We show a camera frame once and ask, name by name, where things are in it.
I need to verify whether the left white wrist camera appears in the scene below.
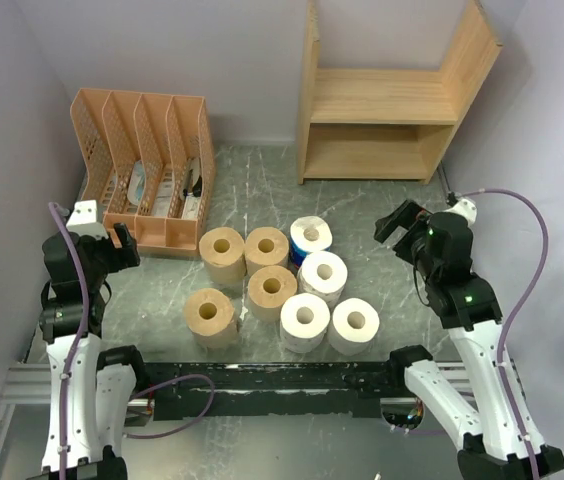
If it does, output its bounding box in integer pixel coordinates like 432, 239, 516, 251
66, 200, 108, 240

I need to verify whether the brown roll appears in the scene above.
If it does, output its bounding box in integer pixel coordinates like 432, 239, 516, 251
199, 227, 247, 285
245, 227, 289, 276
184, 288, 238, 349
248, 265, 298, 323

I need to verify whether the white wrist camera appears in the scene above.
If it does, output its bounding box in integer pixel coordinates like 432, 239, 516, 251
66, 200, 108, 240
447, 198, 477, 227

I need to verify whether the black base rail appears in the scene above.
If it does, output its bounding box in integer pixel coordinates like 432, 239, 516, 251
146, 361, 415, 421

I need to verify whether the wooden two-tier shelf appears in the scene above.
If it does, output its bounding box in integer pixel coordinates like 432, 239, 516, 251
296, 1, 502, 184

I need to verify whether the peach plastic file organizer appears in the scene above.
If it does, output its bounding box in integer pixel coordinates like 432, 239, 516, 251
70, 88, 216, 257

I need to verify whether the white patterned roll front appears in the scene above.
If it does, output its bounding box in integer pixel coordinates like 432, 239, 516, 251
280, 293, 331, 354

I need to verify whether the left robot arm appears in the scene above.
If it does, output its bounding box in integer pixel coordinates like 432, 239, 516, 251
39, 223, 149, 479

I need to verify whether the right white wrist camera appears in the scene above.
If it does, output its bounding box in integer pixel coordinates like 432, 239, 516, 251
447, 198, 477, 227

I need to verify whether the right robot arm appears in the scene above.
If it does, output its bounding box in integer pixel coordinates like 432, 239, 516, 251
374, 199, 564, 479

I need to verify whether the blue white roll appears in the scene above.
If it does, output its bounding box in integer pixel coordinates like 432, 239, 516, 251
289, 216, 333, 269

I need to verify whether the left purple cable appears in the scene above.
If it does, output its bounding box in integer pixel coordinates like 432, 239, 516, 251
47, 201, 91, 480

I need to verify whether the white patterned roll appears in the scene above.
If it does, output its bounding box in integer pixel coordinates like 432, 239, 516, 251
280, 293, 331, 354
297, 251, 348, 310

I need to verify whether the plain white roll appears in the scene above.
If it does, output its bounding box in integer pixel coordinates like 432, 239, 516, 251
327, 298, 380, 356

